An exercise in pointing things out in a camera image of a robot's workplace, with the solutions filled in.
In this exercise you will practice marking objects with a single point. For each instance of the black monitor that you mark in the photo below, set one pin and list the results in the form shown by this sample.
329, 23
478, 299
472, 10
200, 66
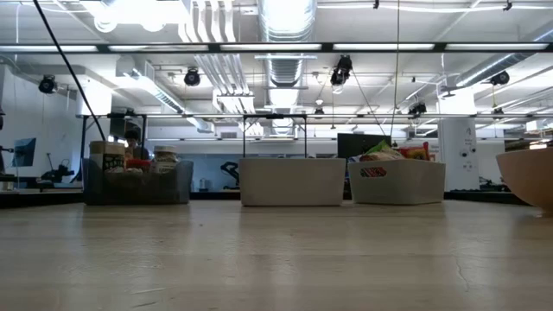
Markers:
354, 146

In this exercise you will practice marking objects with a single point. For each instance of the red beef ramen packet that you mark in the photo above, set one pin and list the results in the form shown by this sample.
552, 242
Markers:
415, 152

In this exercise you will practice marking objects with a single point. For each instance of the clear plastic container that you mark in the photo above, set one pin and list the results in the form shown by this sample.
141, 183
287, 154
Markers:
410, 185

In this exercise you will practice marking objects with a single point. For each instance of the tan-lid round can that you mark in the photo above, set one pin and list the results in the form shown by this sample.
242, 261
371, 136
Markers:
107, 155

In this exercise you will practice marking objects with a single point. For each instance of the black background frame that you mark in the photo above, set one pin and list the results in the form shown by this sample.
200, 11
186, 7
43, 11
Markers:
275, 116

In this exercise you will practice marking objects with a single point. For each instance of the white plastic bin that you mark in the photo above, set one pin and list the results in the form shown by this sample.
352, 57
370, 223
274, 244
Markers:
291, 181

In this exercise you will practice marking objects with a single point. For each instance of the background black robot arm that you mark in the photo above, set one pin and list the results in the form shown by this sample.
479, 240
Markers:
58, 173
232, 170

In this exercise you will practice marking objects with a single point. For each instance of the salmon pink bowl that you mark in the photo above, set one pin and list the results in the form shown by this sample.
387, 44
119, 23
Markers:
531, 177

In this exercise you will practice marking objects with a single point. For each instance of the black overhead camera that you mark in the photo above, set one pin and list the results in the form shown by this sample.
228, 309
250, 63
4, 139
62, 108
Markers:
341, 71

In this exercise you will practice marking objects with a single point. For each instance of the black aluminium table frame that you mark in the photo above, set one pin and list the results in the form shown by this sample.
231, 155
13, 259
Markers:
43, 198

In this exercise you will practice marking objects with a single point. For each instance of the person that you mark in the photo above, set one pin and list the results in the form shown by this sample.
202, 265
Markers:
133, 138

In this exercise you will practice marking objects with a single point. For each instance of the white column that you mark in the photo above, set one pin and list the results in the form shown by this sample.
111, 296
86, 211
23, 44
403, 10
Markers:
458, 147

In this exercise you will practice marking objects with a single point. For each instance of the small dark monitor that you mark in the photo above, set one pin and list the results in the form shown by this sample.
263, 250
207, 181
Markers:
24, 151

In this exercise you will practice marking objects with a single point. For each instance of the dark gray translucent bin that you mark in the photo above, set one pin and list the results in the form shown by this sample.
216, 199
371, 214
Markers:
138, 188

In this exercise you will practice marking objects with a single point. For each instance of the black ceiling spotlight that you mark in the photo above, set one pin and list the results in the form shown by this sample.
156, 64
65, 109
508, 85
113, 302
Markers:
500, 78
192, 78
47, 84
417, 108

